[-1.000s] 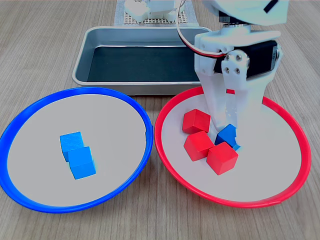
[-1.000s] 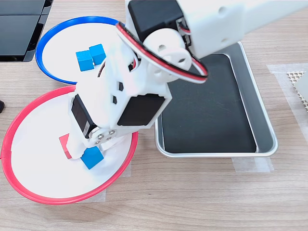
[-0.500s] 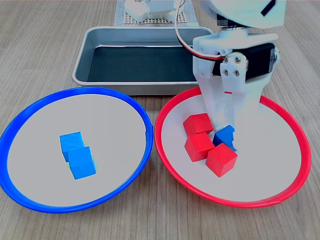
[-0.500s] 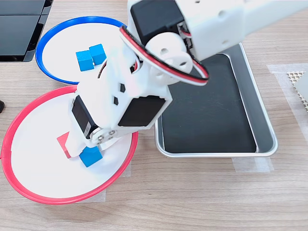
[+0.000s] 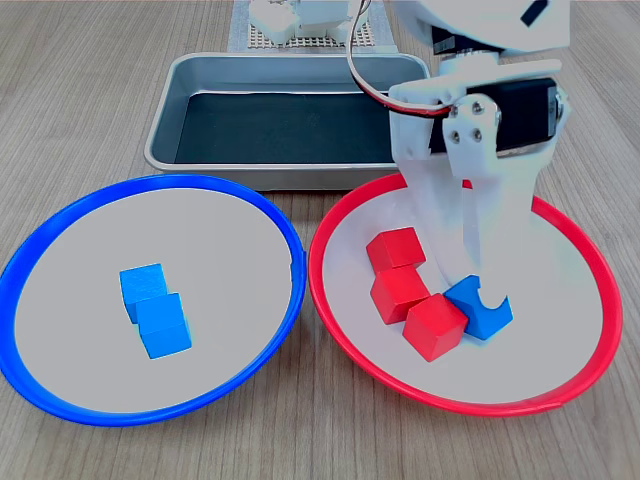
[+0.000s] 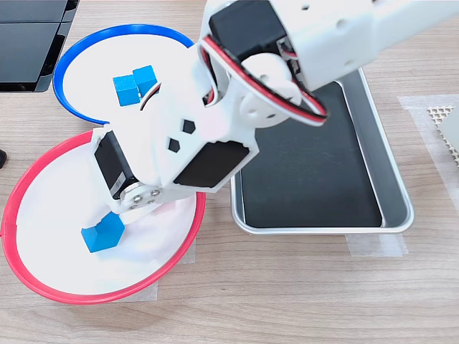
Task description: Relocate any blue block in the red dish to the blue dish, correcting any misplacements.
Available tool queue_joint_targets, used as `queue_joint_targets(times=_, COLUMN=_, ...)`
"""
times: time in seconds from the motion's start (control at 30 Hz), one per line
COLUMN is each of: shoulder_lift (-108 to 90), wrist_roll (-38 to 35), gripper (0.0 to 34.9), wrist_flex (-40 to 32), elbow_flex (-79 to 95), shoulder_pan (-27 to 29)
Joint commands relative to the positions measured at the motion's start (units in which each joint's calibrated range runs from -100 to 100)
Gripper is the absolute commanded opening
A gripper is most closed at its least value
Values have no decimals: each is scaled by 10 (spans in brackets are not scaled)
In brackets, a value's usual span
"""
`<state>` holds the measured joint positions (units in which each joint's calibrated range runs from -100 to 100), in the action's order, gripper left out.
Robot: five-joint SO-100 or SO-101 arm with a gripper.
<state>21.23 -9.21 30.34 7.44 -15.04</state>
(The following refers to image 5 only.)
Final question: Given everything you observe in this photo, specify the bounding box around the blue cube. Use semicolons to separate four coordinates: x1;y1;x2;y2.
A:
443;274;515;342
134;292;194;360
118;263;169;325

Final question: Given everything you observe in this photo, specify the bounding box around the red cube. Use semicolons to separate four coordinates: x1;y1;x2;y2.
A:
402;293;469;364
365;227;427;272
369;266;432;326

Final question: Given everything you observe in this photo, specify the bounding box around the red-rimmed white plate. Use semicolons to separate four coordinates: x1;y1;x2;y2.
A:
308;172;624;419

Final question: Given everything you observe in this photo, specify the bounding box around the black tray mat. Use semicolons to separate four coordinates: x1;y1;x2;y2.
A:
173;91;394;165

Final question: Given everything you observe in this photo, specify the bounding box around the steel tray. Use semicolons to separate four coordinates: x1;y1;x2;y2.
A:
143;52;432;192

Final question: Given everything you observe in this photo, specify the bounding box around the blue-rimmed white plate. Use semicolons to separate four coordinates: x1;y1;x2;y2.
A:
0;173;307;428

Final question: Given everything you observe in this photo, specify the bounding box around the red black white cable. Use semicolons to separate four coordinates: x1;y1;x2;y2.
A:
345;0;457;120

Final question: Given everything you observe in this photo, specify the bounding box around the pale perforated base plate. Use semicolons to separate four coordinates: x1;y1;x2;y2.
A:
247;9;377;51

